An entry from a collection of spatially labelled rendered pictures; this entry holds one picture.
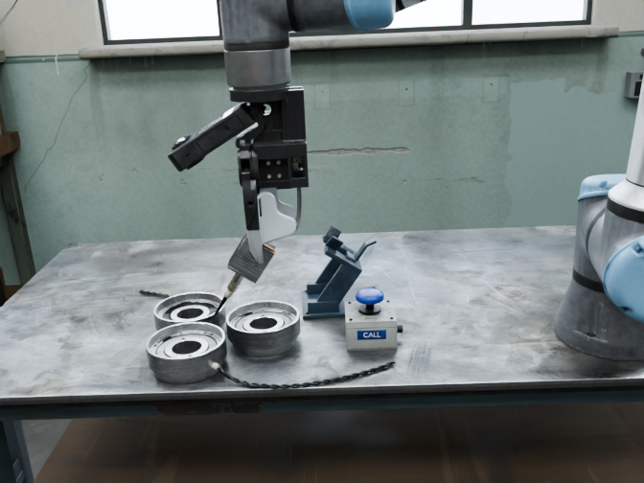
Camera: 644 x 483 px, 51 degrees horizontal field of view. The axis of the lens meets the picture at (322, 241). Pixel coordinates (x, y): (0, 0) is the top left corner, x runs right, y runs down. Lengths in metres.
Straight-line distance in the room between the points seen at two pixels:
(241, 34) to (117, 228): 2.02
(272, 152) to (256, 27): 0.14
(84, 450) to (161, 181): 1.53
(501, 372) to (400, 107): 1.72
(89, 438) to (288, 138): 0.72
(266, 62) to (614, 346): 0.57
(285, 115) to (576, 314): 0.48
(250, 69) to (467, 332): 0.49
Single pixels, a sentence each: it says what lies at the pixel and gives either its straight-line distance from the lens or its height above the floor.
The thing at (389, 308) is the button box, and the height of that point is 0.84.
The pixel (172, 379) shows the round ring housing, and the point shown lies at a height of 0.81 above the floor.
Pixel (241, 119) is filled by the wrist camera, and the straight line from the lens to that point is 0.79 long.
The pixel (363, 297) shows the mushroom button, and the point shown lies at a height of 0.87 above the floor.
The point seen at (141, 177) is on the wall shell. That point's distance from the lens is 2.65.
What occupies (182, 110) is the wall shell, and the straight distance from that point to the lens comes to 2.56.
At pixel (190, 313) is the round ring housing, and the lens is 1.05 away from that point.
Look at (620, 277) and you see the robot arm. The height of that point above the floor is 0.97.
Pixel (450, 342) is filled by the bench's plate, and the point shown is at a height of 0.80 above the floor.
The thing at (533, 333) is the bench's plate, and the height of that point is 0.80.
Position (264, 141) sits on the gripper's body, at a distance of 0.80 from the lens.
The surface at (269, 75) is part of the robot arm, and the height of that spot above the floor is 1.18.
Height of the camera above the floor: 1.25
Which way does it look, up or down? 19 degrees down
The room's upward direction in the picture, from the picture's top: 2 degrees counter-clockwise
